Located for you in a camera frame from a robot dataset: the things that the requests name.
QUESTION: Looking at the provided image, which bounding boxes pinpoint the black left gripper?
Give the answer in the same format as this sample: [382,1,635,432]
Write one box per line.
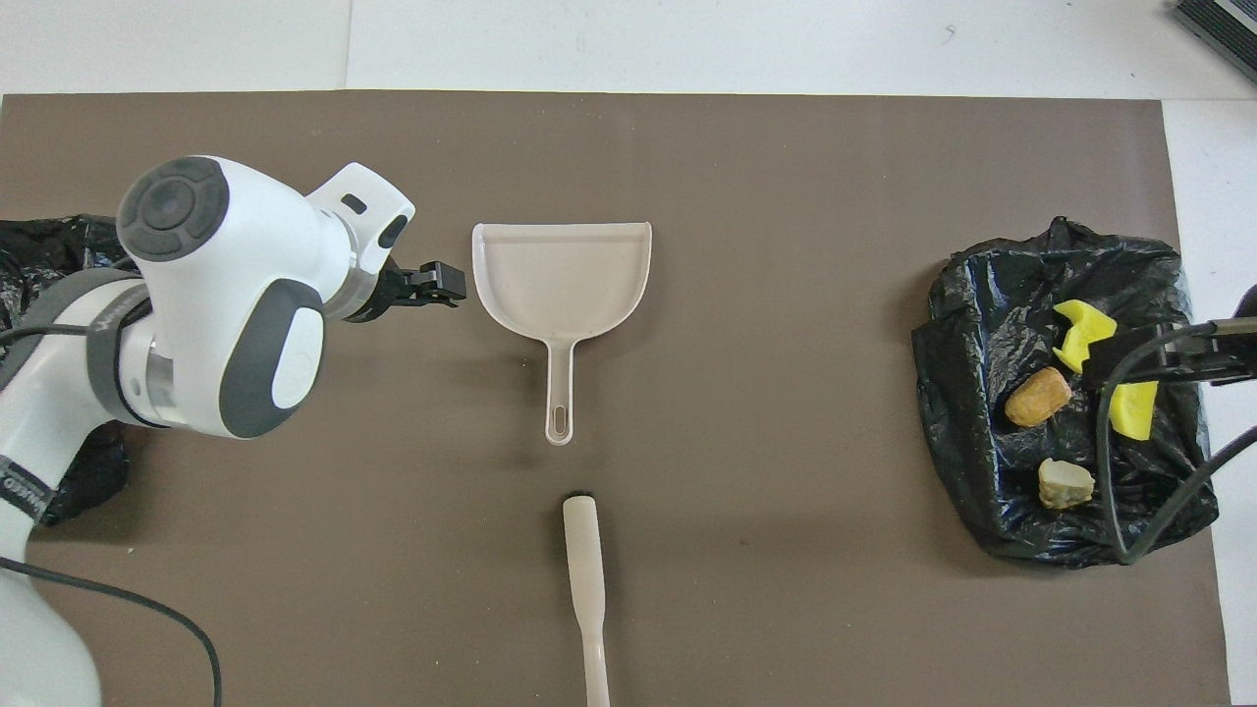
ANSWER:
[349,257,467,323]

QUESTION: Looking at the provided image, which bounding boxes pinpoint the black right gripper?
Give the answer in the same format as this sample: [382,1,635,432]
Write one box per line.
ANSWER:
[1080,316,1257,386]

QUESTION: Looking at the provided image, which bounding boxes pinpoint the notched yellow sponge piece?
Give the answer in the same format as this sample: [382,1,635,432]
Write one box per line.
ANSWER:
[1053,299,1119,376]

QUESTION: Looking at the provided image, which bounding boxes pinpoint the brown bread roll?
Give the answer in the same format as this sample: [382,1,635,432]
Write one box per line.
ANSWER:
[1005,366,1073,428]

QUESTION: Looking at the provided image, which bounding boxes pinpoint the beige plastic dustpan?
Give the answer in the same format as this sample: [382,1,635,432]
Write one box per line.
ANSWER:
[471,221,653,447]

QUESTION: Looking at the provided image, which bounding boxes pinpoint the pale trash lump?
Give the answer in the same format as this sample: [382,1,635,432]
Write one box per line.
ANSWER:
[1038,458,1095,510]

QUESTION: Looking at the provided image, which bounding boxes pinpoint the white brush handle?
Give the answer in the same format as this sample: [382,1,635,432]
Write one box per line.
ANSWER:
[562,494,612,707]

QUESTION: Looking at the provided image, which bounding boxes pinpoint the black bag lined trash bin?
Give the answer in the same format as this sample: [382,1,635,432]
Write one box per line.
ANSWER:
[911,216,1220,569]

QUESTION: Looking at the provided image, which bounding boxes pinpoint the black bag bin with pink box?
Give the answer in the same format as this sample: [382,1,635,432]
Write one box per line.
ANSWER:
[0,214,129,526]

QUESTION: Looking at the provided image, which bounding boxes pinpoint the dark ribbed device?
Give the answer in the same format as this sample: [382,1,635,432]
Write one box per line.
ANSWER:
[1171,0,1257,84]

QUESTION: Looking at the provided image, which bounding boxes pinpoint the brown table mat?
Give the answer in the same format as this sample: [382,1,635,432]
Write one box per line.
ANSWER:
[0,90,1231,707]

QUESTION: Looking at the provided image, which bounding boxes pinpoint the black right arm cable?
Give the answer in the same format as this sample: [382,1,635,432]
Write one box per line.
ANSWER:
[1093,322,1257,567]

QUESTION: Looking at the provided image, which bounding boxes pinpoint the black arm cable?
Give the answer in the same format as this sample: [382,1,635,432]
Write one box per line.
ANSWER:
[1093,322,1257,567]
[0,319,222,707]

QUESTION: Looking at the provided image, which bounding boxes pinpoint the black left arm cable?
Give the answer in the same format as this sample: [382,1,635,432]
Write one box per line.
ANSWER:
[0,319,222,707]

